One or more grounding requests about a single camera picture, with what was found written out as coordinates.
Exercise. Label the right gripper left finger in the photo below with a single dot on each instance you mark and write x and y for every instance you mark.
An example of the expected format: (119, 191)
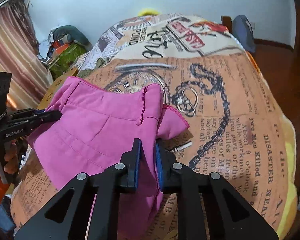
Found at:
(131, 160)

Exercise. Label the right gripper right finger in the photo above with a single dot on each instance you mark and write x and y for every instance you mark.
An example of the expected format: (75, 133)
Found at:
(167, 179)

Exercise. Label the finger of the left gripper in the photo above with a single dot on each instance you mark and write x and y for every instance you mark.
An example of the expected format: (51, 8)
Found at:
(38, 111)
(47, 116)

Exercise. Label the pink pants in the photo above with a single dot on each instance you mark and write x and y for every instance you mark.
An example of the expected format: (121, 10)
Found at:
(100, 129)

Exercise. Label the person left hand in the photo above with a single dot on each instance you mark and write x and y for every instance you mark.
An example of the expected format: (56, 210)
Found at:
(11, 157)

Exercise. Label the cardboard box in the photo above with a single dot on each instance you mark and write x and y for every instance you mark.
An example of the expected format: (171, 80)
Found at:
(57, 84)

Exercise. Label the green patterned storage bag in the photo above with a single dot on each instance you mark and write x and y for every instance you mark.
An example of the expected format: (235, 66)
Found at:
(65, 59)

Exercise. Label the orange box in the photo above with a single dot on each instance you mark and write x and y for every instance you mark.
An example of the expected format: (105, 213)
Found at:
(61, 49)

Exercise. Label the striped pink curtain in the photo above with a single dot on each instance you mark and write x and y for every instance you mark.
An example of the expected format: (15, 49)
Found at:
(19, 50)

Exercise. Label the newspaper print bed blanket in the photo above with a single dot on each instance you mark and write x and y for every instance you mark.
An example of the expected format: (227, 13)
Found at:
(231, 118)

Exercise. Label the olive green garment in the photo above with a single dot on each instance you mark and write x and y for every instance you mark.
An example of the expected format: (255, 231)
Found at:
(88, 66)

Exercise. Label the grey plush pillow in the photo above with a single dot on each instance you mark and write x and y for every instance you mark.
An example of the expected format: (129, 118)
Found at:
(69, 33)

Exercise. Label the yellow foam headboard arch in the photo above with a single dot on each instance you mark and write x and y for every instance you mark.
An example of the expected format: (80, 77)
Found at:
(148, 12)

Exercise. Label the blue backpack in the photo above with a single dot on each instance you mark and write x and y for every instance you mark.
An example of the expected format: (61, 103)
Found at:
(243, 32)

